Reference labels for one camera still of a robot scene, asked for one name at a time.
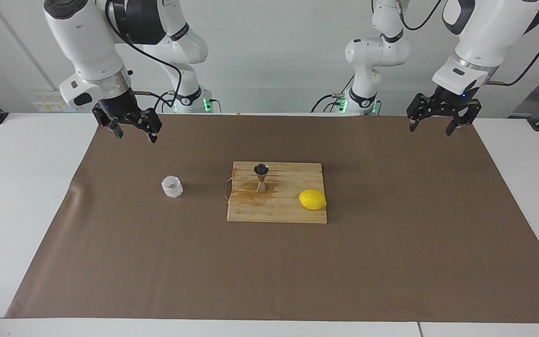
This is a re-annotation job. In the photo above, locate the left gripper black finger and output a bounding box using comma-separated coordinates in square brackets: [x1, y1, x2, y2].
[445, 100, 482, 137]
[406, 93, 432, 133]

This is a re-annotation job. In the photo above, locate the clear glass cup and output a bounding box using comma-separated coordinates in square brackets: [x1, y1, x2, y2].
[161, 176, 184, 199]

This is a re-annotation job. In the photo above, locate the steel double jigger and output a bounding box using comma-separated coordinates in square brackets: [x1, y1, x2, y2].
[254, 163, 270, 194]

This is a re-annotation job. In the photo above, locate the yellow lemon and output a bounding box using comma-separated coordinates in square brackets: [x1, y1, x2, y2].
[299, 189, 327, 211]

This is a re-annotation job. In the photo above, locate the brown paper table mat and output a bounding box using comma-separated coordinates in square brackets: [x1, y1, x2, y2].
[5, 112, 539, 323]

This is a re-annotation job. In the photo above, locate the wooden cutting board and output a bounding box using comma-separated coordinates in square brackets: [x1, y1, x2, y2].
[224, 161, 328, 224]

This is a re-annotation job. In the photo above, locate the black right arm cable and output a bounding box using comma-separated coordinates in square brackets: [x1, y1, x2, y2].
[105, 0, 184, 113]

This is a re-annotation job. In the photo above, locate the white wall socket strip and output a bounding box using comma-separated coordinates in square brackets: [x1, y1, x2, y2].
[32, 90, 77, 113]

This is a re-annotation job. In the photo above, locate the black base cable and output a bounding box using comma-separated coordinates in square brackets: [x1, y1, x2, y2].
[311, 93, 345, 113]

